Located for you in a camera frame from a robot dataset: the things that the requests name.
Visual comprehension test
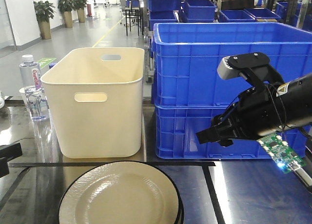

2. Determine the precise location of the lower blue plastic crate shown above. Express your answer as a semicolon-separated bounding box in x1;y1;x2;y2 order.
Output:
154;103;310;160

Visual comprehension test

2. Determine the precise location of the cream plastic basket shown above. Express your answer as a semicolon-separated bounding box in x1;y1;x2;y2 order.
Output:
41;47;144;159

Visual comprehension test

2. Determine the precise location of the clear water bottle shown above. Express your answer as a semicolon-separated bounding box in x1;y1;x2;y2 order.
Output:
19;55;49;121

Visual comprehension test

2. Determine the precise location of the stack of cream plates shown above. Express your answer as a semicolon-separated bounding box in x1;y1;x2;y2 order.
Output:
58;161;184;224

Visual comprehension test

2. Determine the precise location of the blue plastic crate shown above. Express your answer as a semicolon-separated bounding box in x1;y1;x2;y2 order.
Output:
152;22;312;107
154;103;310;160

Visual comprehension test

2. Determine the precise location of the clear plastic cup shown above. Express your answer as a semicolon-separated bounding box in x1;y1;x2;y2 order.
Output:
19;86;44;106

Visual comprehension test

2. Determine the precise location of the potted plant gold pot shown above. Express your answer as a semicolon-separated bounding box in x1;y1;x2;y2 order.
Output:
33;0;55;40

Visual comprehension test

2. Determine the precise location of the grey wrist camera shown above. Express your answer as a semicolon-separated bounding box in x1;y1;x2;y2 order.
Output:
217;52;285;91

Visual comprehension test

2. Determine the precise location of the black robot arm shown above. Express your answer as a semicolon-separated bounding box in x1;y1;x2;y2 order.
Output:
40;72;312;164

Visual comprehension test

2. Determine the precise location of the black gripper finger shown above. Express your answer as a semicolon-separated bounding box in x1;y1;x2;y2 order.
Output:
0;142;22;178

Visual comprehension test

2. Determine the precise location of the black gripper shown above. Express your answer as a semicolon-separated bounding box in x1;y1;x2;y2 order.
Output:
196;86;287;146

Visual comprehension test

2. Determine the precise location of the green circuit board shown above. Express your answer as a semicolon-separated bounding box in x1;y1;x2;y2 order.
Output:
257;133;306;174

